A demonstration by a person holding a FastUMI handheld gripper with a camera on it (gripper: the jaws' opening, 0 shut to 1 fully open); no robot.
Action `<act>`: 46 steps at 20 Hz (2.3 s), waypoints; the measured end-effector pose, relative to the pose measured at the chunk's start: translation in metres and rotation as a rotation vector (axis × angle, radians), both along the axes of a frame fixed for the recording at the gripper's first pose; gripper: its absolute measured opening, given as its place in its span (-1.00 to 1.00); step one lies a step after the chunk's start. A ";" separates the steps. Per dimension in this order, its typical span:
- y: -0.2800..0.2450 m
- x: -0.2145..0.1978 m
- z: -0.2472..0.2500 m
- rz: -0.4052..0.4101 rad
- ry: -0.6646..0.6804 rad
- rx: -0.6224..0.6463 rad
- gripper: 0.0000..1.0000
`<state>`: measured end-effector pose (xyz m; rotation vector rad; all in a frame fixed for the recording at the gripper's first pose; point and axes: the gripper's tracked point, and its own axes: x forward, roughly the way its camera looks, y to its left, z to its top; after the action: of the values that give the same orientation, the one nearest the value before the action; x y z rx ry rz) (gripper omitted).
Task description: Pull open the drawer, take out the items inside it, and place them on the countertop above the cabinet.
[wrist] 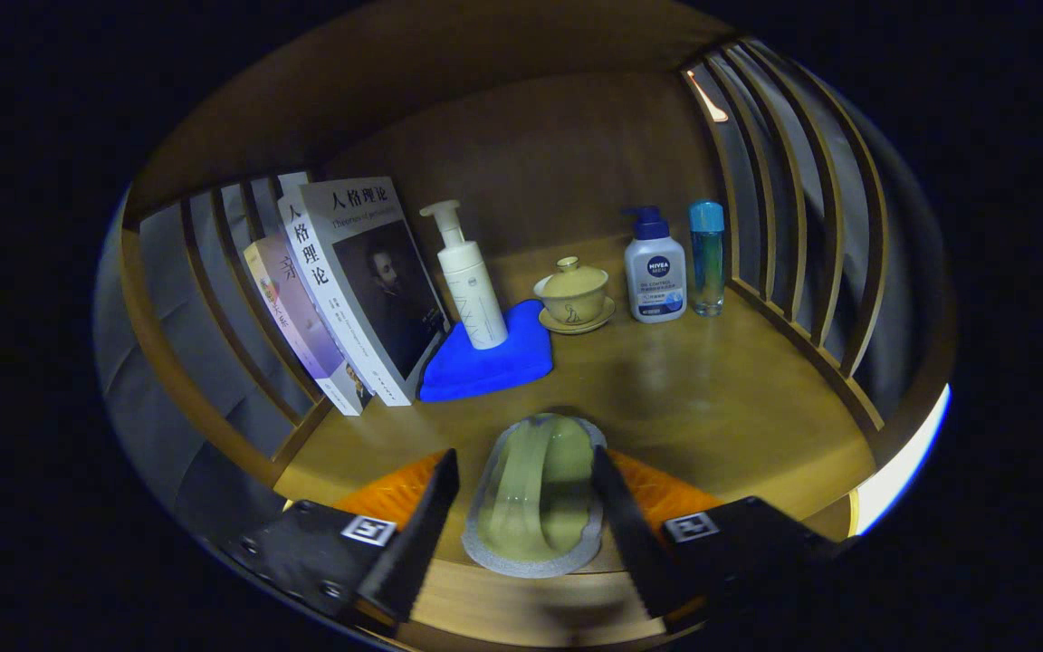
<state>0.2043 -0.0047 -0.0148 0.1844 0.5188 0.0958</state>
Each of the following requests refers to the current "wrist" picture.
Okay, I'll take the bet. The green scrub brush grey pad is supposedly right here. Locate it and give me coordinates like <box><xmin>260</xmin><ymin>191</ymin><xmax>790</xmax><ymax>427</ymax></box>
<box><xmin>461</xmin><ymin>413</ymin><xmax>608</xmax><ymax>579</ymax></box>

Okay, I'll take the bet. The blue folded cloth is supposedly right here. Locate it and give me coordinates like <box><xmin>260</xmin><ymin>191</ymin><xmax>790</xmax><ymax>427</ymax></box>
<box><xmin>418</xmin><ymin>299</ymin><xmax>555</xmax><ymax>404</ymax></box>

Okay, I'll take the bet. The yellow lidded tea cup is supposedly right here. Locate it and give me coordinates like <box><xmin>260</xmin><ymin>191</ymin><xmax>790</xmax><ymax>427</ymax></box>
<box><xmin>533</xmin><ymin>256</ymin><xmax>617</xmax><ymax>335</ymax></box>

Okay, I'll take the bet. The wooden countertop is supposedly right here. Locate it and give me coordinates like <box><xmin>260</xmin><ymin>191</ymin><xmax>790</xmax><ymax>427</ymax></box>
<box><xmin>273</xmin><ymin>231</ymin><xmax>877</xmax><ymax>585</ymax></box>

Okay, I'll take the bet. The wooden cabinet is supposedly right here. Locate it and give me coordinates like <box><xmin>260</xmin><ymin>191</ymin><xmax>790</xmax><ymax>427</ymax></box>
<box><xmin>91</xmin><ymin>0</ymin><xmax>957</xmax><ymax>544</ymax></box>

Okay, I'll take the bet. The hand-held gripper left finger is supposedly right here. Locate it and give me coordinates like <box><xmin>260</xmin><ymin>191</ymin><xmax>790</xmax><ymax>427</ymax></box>
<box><xmin>223</xmin><ymin>448</ymin><xmax>461</xmax><ymax>628</ymax></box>

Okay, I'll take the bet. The thick white portrait book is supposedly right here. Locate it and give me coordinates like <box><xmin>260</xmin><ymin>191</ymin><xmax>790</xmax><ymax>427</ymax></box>
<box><xmin>278</xmin><ymin>176</ymin><xmax>452</xmax><ymax>407</ymax></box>

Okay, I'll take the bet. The white bottle with blue pump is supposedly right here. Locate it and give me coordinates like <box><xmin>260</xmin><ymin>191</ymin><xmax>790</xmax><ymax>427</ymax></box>
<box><xmin>622</xmin><ymin>206</ymin><xmax>688</xmax><ymax>323</ymax></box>

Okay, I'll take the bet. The wooden drawer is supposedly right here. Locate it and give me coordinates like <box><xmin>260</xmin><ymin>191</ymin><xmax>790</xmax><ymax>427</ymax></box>
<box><xmin>408</xmin><ymin>570</ymin><xmax>667</xmax><ymax>649</ymax></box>

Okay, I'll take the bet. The purple book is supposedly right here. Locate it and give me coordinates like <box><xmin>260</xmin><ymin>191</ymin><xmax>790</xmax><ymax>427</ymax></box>
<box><xmin>244</xmin><ymin>237</ymin><xmax>376</xmax><ymax>417</ymax></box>

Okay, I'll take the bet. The teal bottle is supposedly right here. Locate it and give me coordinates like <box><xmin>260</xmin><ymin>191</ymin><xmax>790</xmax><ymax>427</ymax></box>
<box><xmin>689</xmin><ymin>200</ymin><xmax>727</xmax><ymax>318</ymax></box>

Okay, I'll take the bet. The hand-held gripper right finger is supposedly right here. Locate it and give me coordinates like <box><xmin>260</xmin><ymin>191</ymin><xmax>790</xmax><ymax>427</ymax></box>
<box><xmin>589</xmin><ymin>446</ymin><xmax>848</xmax><ymax>626</ymax></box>

